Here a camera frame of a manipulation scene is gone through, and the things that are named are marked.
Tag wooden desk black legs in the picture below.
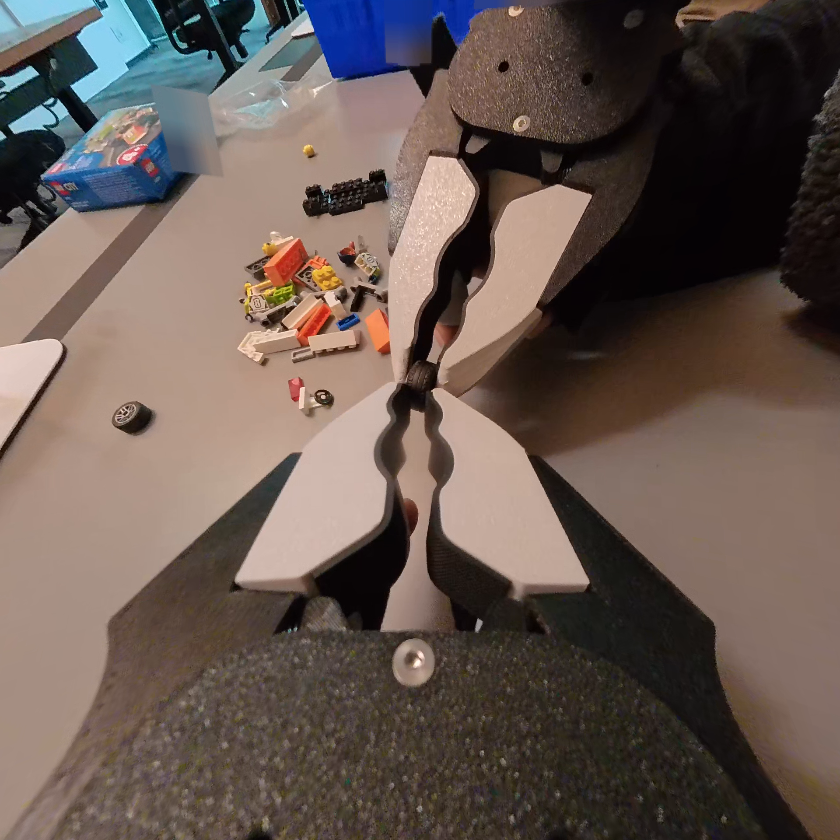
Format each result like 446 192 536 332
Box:
0 7 106 132

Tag black lego wheel grey rim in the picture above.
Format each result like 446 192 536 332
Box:
403 360 439 413
112 399 154 435

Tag black lego chassis piece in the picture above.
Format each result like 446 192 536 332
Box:
302 169 389 217

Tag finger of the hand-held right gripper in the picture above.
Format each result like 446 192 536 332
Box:
388 151 479 383
434 185 595 396

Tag clear plastic bag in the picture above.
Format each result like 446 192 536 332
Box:
209 72 339 135

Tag white stand base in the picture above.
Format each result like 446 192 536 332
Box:
0 339 65 455

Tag blue plastic bin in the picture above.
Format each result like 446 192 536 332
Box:
302 0 480 80

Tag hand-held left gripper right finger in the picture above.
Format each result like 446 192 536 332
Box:
425 387 590 601

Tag blue lego set box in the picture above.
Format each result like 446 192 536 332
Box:
41 108 181 213

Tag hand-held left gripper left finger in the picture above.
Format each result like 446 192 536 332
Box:
233 382 411 597

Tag black office chair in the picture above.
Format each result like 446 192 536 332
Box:
0 128 67 224
151 0 257 67

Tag pile of lego pieces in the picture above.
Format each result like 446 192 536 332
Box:
238 231 398 365

